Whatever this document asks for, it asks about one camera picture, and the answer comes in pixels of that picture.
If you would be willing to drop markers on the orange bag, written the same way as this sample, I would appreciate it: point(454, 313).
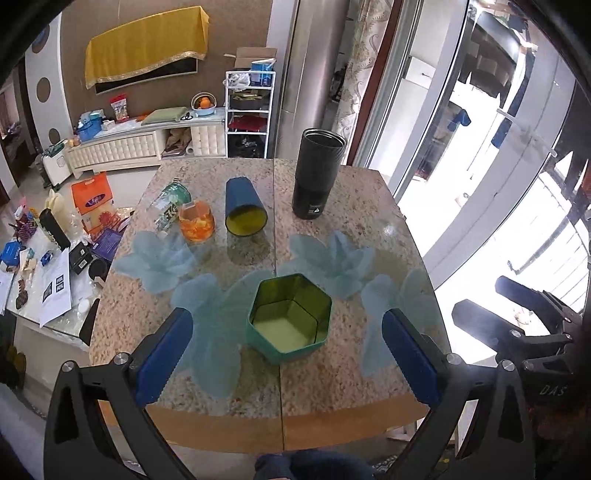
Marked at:
point(92, 203)

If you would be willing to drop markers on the blue basket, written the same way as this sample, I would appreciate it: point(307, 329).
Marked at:
point(87, 129)

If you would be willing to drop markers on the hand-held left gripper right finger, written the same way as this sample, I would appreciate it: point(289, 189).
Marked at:
point(411, 357)

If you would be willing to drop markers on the glass sliding door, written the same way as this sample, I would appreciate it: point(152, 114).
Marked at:
point(443, 194)

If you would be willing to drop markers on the black television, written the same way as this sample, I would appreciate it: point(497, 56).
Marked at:
point(152, 74)

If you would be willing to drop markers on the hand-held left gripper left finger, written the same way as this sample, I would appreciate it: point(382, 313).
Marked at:
point(162, 357)

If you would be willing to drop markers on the black speaker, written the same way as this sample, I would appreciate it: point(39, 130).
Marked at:
point(54, 228)

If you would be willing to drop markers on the white tufted cabinet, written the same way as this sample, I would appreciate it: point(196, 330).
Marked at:
point(124, 147)

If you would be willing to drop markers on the person's leg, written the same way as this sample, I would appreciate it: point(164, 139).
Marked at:
point(314, 466)

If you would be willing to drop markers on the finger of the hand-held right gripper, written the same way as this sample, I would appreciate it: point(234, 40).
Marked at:
point(489, 323)
point(531, 300)

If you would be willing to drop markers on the white shelf rack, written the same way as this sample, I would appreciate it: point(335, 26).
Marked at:
point(272, 115)

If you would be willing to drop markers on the yellow cloth cover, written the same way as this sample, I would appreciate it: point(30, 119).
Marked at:
point(143, 44)

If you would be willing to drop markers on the glass coffee table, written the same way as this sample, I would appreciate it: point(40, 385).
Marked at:
point(27, 318)

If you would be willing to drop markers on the white appliance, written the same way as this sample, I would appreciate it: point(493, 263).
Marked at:
point(55, 164)

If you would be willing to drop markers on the silver refrigerator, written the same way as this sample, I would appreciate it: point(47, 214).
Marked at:
point(311, 69)

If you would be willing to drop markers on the teal hexagonal tin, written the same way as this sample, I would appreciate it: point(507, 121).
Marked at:
point(277, 348)

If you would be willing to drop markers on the blue box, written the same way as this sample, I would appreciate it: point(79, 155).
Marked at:
point(263, 74)

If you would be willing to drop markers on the black tumbler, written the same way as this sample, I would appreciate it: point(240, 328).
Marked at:
point(316, 175)

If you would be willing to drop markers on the bowl of oranges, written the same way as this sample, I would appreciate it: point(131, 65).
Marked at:
point(204, 104)

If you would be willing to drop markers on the red snack bag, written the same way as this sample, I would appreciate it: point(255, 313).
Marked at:
point(120, 108)

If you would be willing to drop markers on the white paper sheets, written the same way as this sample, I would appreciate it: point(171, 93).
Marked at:
point(55, 290)

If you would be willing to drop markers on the blue cup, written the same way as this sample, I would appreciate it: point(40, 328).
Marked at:
point(242, 198)

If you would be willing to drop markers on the cardboard box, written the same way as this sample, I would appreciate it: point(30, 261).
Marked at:
point(251, 54)

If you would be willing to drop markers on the white plastic bag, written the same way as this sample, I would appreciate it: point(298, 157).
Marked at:
point(238, 81)

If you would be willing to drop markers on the green cushion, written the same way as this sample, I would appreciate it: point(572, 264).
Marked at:
point(164, 115)

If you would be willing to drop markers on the patterned curtain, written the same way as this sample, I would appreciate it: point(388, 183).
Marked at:
point(362, 60)

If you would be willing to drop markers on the hanging blue garment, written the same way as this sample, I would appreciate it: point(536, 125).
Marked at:
point(502, 131)
point(461, 117)

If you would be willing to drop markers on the clear bottle with green label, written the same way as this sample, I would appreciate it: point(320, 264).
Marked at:
point(168, 201)

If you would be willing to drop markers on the orange glass jar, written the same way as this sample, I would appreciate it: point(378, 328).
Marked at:
point(197, 224)

